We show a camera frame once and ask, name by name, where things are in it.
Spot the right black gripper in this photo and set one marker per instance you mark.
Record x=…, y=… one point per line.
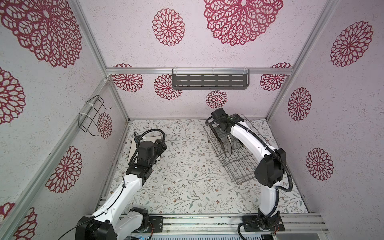
x=217, y=128

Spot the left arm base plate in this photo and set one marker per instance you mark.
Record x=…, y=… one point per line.
x=155, y=225

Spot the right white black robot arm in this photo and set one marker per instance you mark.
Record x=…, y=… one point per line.
x=271, y=170

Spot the black wire wall basket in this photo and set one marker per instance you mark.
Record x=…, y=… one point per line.
x=96, y=121

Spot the grey slotted wall shelf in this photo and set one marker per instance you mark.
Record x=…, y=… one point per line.
x=210, y=81

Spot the aluminium mounting rail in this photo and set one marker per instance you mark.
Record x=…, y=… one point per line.
x=227, y=224

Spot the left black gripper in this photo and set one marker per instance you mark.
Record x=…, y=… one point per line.
x=159, y=146

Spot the chrome wire dish rack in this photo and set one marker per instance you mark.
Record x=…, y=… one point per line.
x=242, y=163

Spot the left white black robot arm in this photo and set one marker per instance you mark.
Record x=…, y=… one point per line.
x=106, y=223

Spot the dark square floral plate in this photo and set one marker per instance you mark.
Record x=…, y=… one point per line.
x=223, y=139

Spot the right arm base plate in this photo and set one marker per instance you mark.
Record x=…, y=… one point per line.
x=272, y=224

